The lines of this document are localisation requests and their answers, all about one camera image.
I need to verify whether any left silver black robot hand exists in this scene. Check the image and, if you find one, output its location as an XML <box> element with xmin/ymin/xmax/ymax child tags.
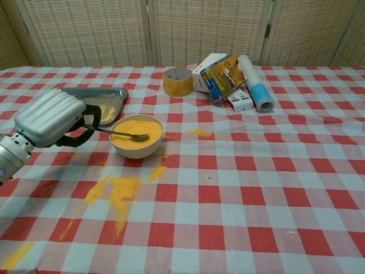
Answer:
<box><xmin>13</xmin><ymin>88</ymin><xmax>103</xmax><ymax>148</ymax></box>

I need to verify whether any metal spoon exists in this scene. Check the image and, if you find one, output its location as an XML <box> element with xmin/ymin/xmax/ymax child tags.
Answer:
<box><xmin>95</xmin><ymin>127</ymin><xmax>151</xmax><ymax>142</ymax></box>

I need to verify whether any rectangular steel tray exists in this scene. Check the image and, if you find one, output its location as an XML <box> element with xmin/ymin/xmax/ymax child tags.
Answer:
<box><xmin>56</xmin><ymin>87</ymin><xmax>129</xmax><ymax>126</ymax></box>

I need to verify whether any white bowl of yellow powder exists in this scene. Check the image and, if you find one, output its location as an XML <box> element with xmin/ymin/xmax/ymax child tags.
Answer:
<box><xmin>108</xmin><ymin>114</ymin><xmax>164</xmax><ymax>160</ymax></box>

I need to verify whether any woven bamboo folding screen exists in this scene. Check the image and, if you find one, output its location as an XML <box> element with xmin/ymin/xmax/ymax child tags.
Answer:
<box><xmin>0</xmin><ymin>0</ymin><xmax>365</xmax><ymax>69</ymax></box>

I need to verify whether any large yellow powder spill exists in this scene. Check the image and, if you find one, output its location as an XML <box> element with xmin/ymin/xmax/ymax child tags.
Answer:
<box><xmin>58</xmin><ymin>164</ymin><xmax>169</xmax><ymax>243</ymax></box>

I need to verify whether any yellowish packing tape roll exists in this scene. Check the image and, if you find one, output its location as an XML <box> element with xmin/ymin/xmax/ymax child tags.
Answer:
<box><xmin>162</xmin><ymin>67</ymin><xmax>194</xmax><ymax>97</ymax></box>

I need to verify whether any pale yellow powder patch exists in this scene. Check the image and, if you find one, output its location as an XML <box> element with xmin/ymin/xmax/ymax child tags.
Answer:
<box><xmin>1</xmin><ymin>241</ymin><xmax>37</xmax><ymax>271</ymax></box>

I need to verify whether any small yellow powder pile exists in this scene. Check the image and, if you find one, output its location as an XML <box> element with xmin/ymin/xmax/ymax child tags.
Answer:
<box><xmin>184</xmin><ymin>127</ymin><xmax>213</xmax><ymax>138</ymax></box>

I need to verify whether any white red cardboard box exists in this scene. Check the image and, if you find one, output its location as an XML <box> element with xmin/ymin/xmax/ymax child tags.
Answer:
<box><xmin>190</xmin><ymin>53</ymin><xmax>233</xmax><ymax>93</ymax></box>

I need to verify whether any blue yellow carton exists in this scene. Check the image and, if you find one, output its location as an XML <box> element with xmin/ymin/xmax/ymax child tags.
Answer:
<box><xmin>199</xmin><ymin>55</ymin><xmax>248</xmax><ymax>103</ymax></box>

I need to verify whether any small white plastic device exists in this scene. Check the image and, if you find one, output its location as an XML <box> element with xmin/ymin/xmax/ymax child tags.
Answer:
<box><xmin>225</xmin><ymin>92</ymin><xmax>245</xmax><ymax>112</ymax></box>
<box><xmin>236</xmin><ymin>87</ymin><xmax>254</xmax><ymax>110</ymax></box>

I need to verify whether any white bag roll blue label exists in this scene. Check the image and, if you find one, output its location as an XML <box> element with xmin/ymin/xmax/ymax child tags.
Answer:
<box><xmin>237</xmin><ymin>54</ymin><xmax>274</xmax><ymax>112</ymax></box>

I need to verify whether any red white checkered tablecloth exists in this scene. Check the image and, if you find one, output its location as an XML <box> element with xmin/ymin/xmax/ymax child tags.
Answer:
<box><xmin>0</xmin><ymin>65</ymin><xmax>365</xmax><ymax>274</ymax></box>

